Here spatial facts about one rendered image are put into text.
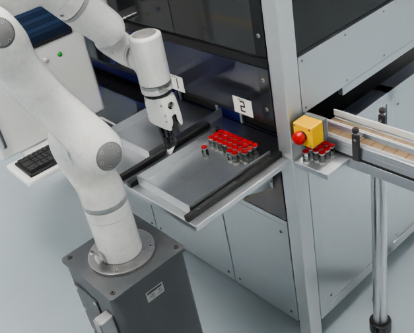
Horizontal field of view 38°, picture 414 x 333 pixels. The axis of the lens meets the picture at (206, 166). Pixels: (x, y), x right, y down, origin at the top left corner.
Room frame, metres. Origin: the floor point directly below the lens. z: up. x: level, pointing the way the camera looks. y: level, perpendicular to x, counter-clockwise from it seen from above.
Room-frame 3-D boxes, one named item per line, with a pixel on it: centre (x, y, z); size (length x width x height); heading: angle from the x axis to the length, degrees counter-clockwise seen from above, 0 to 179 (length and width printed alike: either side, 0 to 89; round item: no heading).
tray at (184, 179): (1.57, 0.01, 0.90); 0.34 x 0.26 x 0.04; 126
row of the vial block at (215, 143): (1.64, -0.08, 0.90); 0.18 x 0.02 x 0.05; 36
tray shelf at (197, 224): (1.74, 0.08, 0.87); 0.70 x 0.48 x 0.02; 36
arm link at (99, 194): (1.32, 0.30, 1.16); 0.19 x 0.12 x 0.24; 36
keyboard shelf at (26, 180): (2.09, 0.54, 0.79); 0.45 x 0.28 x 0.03; 124
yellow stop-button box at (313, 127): (1.51, -0.32, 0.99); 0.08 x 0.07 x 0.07; 126
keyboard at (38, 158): (2.04, 0.51, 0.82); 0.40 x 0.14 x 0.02; 124
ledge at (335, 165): (1.52, -0.37, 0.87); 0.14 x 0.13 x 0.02; 126
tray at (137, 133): (1.91, 0.12, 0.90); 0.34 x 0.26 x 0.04; 126
